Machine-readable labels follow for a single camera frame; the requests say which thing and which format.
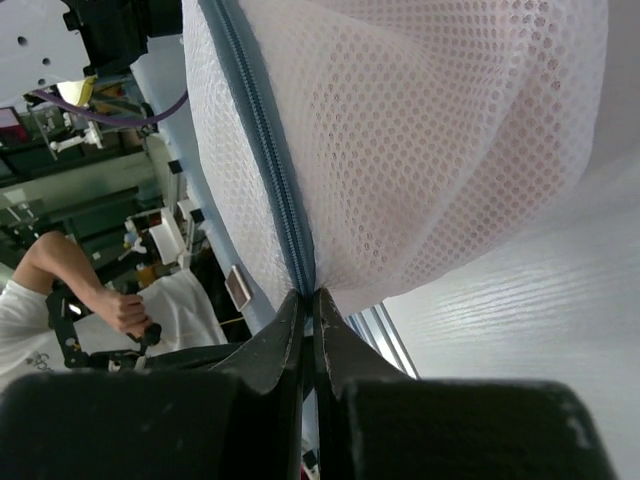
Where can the aluminium front rail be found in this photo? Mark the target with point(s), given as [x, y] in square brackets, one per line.
[375, 327]

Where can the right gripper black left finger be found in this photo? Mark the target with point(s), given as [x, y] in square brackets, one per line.
[237, 419]

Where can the clear mesh laundry bag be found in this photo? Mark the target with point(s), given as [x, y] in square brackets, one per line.
[370, 147]

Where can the person's white shirt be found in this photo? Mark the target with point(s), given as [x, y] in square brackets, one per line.
[28, 345]

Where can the person's hand on handle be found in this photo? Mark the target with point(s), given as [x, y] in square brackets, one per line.
[125, 313]

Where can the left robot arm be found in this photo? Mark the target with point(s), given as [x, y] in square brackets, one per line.
[45, 42]

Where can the person's bare forearm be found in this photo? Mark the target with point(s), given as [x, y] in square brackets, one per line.
[53, 257]

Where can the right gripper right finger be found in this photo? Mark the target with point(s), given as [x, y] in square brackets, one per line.
[376, 422]

